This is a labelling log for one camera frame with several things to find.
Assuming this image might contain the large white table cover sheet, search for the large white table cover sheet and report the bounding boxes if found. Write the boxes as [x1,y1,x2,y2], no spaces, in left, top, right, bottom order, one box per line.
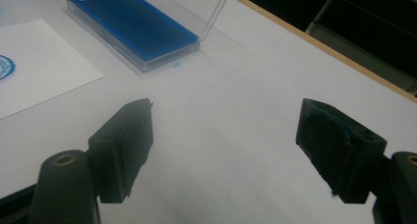
[0,0,417,224]

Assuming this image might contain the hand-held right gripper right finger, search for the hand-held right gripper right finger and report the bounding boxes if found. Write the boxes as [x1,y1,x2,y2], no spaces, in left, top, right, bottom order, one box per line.
[295,97,417,224]

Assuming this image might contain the blue ink pad clear case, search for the blue ink pad clear case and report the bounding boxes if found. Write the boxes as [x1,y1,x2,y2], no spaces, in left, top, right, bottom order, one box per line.
[66,0,232,74]

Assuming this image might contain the small white paper sheet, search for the small white paper sheet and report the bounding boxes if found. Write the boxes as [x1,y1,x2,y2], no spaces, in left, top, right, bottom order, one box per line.
[0,19,106,121]

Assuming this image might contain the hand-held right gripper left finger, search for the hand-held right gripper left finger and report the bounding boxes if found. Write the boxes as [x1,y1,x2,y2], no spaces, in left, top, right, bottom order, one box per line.
[28,97,154,224]

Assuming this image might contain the white metal desk frame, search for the white metal desk frame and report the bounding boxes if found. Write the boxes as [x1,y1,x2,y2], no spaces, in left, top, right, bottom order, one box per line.
[305,0,417,94]

